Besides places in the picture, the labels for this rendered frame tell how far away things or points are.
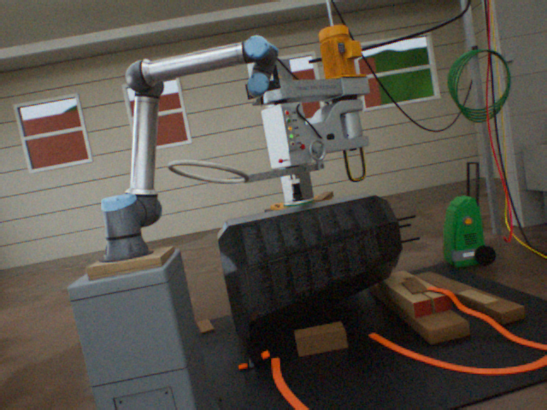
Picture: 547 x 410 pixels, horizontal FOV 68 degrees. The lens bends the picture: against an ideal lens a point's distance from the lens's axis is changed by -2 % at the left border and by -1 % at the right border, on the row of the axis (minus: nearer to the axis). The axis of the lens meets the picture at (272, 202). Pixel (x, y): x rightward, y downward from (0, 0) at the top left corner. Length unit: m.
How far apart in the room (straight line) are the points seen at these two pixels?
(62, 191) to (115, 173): 1.17
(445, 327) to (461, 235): 1.40
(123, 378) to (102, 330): 0.22
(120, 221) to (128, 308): 0.36
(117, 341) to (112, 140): 7.65
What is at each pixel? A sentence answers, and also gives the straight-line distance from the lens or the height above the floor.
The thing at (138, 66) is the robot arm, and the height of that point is 1.68.
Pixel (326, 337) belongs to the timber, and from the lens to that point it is 2.59.
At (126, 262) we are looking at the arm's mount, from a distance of 1.77.
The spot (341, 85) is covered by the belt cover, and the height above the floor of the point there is 1.64.
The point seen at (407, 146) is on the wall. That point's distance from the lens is 9.51.
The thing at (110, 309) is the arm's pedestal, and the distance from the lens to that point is 1.80.
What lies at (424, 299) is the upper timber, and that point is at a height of 0.20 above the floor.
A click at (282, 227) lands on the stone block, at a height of 0.75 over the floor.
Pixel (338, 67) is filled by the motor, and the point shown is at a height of 1.80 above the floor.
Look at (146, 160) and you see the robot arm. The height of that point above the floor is 1.30.
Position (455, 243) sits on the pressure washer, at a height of 0.22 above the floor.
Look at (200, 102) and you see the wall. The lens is 8.97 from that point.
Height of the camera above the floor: 1.18
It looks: 5 degrees down
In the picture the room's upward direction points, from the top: 11 degrees counter-clockwise
